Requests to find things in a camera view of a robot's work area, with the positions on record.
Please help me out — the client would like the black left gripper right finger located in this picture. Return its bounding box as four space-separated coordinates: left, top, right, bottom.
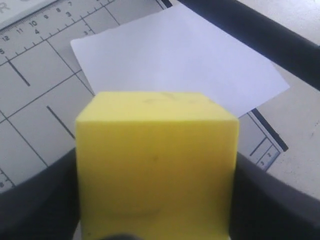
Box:
229 153 320 240

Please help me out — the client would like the white paper sheet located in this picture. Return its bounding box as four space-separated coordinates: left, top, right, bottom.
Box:
70 4 289 117

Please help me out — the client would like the yellow foam cube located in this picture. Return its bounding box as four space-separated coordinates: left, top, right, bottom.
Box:
75 92 239 240

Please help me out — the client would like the black cutter blade arm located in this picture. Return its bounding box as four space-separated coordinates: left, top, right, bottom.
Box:
181 0 320 90

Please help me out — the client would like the grey paper cutter base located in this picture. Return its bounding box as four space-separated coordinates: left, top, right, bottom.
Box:
0 0 289 195

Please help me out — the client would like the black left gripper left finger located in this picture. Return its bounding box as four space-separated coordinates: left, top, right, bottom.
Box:
0 149 80 240

